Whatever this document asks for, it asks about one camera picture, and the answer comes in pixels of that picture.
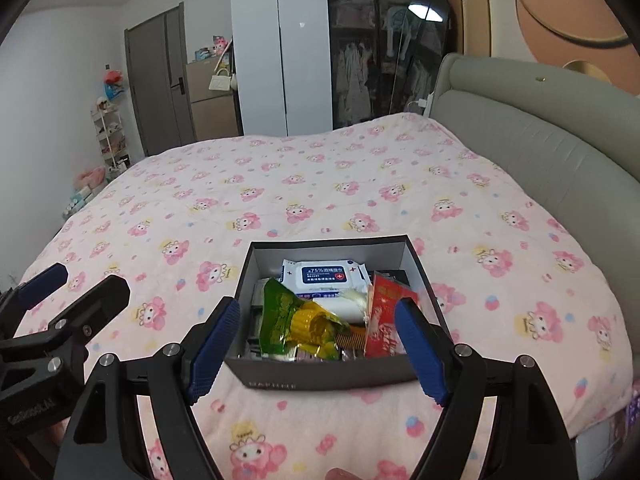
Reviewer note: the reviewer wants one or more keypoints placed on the white shoe rack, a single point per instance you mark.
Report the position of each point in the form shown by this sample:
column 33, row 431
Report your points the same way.
column 111, row 137

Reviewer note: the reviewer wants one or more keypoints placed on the white blue wet wipes pack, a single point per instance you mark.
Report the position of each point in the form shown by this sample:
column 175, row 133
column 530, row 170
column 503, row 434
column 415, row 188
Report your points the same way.
column 325, row 278

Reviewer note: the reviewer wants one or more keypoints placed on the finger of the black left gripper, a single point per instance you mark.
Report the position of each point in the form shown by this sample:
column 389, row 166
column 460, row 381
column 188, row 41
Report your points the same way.
column 67, row 335
column 27, row 295

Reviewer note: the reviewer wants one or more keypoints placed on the grey padded headboard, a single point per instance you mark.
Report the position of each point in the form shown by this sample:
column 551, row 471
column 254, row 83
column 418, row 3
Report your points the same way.
column 550, row 135

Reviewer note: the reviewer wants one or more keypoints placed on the grey door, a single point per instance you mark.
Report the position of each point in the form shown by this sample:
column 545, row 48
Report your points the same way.
column 156, row 70

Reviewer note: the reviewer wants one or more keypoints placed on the white wardrobe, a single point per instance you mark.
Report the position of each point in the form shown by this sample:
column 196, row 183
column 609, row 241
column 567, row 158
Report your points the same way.
column 283, row 66

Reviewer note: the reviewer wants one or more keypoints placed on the dark grey shoe box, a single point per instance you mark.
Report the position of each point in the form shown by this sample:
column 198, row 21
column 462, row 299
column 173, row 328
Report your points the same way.
column 395, row 254

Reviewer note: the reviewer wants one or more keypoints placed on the red envelope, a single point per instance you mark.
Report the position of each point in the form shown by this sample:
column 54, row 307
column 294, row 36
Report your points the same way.
column 382, row 338

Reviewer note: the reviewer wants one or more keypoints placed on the glass door closet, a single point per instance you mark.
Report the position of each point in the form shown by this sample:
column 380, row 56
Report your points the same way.
column 385, row 55

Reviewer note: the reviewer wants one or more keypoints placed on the wooden comb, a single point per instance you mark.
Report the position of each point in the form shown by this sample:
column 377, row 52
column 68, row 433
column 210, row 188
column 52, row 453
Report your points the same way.
column 351, row 337

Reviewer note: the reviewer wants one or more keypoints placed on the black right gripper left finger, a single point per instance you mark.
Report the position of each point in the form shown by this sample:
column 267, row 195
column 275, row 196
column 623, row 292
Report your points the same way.
column 104, row 438

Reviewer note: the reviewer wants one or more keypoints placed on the pink cartoon print blanket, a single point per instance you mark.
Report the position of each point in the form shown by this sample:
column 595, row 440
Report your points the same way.
column 178, row 225

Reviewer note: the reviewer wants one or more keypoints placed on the green yellow snack packet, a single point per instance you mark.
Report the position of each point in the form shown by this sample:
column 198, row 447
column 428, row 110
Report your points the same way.
column 290, row 322

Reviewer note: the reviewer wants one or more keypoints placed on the white cardboard tube roll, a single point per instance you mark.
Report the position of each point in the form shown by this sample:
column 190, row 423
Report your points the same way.
column 349, row 305

